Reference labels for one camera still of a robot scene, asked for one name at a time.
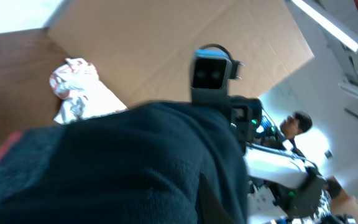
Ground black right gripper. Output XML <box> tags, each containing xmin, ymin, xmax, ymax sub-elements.
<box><xmin>229</xmin><ymin>95</ymin><xmax>262</xmax><ymax>152</ymax></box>

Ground black leggings with red waistband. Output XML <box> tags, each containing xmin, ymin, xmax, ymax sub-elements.
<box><xmin>0</xmin><ymin>101</ymin><xmax>248</xmax><ymax>223</ymax></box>

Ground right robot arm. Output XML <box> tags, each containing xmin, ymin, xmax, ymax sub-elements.
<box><xmin>229</xmin><ymin>96</ymin><xmax>355</xmax><ymax>223</ymax></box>

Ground person with dark hair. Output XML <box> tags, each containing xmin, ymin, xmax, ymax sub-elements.
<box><xmin>259</xmin><ymin>110</ymin><xmax>313</xmax><ymax>156</ymax></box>

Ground brown cardboard panel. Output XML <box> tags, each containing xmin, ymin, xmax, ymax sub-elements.
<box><xmin>48</xmin><ymin>0</ymin><xmax>314</xmax><ymax>106</ymax></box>

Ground ceiling fluorescent light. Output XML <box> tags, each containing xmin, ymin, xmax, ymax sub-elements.
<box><xmin>290</xmin><ymin>0</ymin><xmax>358</xmax><ymax>52</ymax></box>

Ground white crumpled garment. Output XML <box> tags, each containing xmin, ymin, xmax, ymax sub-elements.
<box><xmin>49</xmin><ymin>58</ymin><xmax>127</xmax><ymax>124</ymax></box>

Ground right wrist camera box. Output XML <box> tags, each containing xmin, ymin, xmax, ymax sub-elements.
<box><xmin>190</xmin><ymin>44</ymin><xmax>243</xmax><ymax>106</ymax></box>

